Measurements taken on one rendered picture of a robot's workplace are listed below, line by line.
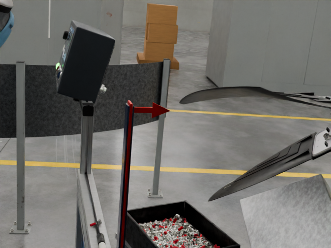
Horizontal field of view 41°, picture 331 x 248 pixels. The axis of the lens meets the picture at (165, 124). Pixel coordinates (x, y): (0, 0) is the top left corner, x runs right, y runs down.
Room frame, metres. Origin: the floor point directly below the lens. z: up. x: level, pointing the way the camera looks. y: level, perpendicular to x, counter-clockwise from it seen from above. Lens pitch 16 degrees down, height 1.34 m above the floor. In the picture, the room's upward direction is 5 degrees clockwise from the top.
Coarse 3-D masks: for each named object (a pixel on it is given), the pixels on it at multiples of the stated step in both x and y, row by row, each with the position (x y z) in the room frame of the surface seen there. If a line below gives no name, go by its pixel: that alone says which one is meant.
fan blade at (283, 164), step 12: (300, 144) 0.85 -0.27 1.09; (312, 144) 0.81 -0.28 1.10; (276, 156) 0.86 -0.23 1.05; (288, 156) 0.82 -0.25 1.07; (300, 156) 0.79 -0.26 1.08; (312, 156) 0.77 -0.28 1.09; (252, 168) 0.90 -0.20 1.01; (264, 168) 0.84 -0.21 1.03; (276, 168) 0.80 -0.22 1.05; (288, 168) 0.78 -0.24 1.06; (240, 180) 0.86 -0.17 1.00; (252, 180) 0.81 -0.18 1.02; (264, 180) 0.79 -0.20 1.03; (216, 192) 0.86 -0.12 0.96; (228, 192) 0.81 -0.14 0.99
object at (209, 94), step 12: (192, 96) 0.68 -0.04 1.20; (204, 96) 0.68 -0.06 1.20; (216, 96) 0.69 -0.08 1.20; (228, 96) 0.70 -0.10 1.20; (240, 96) 0.72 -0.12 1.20; (264, 96) 0.61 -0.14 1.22; (276, 96) 0.58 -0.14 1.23; (288, 96) 0.65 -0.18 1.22; (300, 96) 0.67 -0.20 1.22; (312, 96) 0.70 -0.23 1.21
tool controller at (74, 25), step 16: (64, 32) 1.38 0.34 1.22; (80, 32) 1.18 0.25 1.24; (96, 32) 1.20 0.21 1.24; (64, 48) 1.37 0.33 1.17; (80, 48) 1.18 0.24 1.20; (96, 48) 1.19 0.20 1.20; (112, 48) 1.21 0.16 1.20; (64, 64) 1.19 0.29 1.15; (80, 64) 1.18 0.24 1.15; (96, 64) 1.20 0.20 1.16; (64, 80) 1.17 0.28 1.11; (80, 80) 1.18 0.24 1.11; (96, 80) 1.20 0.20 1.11; (80, 96) 1.18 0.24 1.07; (96, 96) 1.20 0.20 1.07
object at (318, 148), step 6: (330, 126) 0.84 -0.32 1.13; (318, 132) 0.85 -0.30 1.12; (324, 132) 0.84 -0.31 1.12; (330, 132) 0.82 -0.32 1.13; (318, 138) 0.83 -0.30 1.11; (324, 138) 0.81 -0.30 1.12; (330, 138) 0.79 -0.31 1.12; (318, 144) 0.80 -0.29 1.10; (324, 144) 0.79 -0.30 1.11; (330, 144) 0.77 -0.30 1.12; (318, 150) 0.78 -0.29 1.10; (324, 150) 0.76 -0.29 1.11
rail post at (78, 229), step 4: (76, 200) 1.16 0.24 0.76; (76, 204) 1.16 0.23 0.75; (76, 208) 1.15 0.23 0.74; (76, 212) 1.15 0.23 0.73; (76, 216) 1.14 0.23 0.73; (76, 220) 1.14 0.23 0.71; (76, 224) 1.13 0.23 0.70; (80, 224) 1.13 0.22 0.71; (76, 228) 1.13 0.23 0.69; (80, 228) 1.13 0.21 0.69; (76, 232) 1.13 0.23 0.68; (80, 232) 1.13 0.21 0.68; (76, 236) 1.13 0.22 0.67; (80, 236) 1.13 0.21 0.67; (76, 240) 1.13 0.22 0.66; (80, 240) 1.13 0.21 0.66; (76, 244) 1.13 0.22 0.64; (80, 244) 1.13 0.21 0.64
